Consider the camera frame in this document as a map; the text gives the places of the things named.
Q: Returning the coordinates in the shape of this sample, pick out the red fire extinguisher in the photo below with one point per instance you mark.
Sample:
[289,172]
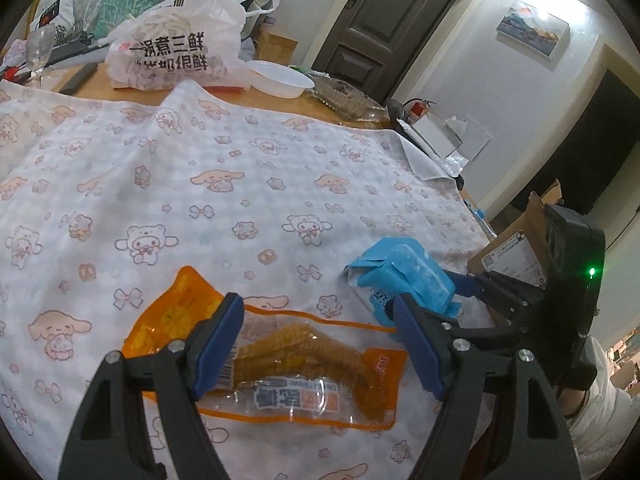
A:
[417,109]

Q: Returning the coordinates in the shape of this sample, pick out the tissue box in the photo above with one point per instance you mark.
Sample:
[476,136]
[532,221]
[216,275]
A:
[430,155]

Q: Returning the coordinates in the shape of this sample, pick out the teal patterned pillow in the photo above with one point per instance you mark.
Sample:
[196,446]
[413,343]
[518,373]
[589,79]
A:
[125,0]

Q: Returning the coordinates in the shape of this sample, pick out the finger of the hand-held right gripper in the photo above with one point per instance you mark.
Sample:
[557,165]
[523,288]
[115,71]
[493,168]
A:
[510,295]
[500,336]

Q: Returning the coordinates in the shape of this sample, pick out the black remote control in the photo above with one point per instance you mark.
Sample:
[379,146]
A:
[77,79]

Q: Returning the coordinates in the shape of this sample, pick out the cartoon print tablecloth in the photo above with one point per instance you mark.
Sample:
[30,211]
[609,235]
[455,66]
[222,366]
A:
[200,160]

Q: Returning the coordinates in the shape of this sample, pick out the blue snack packet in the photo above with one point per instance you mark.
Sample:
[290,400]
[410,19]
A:
[400,270]

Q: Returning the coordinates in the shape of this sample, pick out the wooden box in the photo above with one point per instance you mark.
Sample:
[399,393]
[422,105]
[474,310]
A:
[275,42]

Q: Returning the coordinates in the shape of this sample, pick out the brown cardboard box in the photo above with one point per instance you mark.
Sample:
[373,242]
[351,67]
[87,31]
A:
[510,257]

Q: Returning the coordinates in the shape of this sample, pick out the mountain canvas painting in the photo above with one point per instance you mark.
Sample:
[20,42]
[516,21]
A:
[532,30]

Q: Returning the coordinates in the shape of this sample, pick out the glass ashtray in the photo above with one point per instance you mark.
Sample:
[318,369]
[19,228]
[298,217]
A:
[347,100]

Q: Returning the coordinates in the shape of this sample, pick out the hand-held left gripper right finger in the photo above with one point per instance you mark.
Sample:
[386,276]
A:
[420,350]

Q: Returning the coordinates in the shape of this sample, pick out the white printed plastic bag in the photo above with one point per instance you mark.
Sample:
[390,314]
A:
[175,35]

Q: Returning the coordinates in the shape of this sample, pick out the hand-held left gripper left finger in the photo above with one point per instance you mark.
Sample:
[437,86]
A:
[220,345]

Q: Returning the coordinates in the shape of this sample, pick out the white tree print pillow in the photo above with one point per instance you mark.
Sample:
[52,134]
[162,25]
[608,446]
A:
[52,10]

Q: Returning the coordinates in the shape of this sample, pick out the wine glass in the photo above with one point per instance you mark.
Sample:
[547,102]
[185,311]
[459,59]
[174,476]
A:
[40,47]

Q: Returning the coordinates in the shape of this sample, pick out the dark brown door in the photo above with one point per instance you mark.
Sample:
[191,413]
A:
[395,20]

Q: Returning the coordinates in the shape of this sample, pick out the orange clear snack packet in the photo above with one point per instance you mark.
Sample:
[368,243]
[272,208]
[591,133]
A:
[310,355]

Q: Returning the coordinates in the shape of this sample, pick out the white plastic bowl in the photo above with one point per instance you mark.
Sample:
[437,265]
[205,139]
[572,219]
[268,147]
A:
[280,80]

